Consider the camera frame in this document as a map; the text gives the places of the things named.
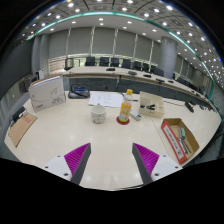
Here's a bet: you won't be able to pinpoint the yellow drink bottle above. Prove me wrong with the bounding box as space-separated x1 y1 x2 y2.
119 89 133 123

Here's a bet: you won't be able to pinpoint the teal small box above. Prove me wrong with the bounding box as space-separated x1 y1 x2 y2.
179 127 186 139

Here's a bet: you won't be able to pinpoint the white remote control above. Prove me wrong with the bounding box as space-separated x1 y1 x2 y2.
130 110 142 121

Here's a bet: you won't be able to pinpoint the open brown cardboard box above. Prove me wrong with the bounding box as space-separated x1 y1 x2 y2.
161 118 199 164

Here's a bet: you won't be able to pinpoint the long grey conference desk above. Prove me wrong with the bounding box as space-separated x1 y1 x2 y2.
63 66 215 110

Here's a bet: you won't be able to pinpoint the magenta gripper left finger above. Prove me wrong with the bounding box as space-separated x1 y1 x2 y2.
43 143 91 185

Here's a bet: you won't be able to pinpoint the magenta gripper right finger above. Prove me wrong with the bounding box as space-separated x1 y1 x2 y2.
132 143 182 185

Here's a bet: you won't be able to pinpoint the grey round pillar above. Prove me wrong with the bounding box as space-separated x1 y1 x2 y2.
158 36 178 79

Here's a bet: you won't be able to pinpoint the white paper sheets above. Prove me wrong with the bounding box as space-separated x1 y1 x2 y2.
88 91 123 108

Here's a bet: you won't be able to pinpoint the white patterned mug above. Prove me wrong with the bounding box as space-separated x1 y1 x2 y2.
91 105 106 124

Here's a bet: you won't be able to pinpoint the black monitor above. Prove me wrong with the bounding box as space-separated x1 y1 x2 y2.
64 58 74 70

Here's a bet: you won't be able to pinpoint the red round coaster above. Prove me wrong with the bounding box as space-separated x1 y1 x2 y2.
116 116 130 125

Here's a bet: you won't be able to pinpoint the brown paper envelope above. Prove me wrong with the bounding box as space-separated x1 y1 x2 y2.
9 113 37 147

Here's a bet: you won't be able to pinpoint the white cardboard box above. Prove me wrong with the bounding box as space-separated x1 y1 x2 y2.
28 75 66 112

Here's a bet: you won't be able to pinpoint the beige open box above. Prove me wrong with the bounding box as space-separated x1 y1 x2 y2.
139 91 164 118

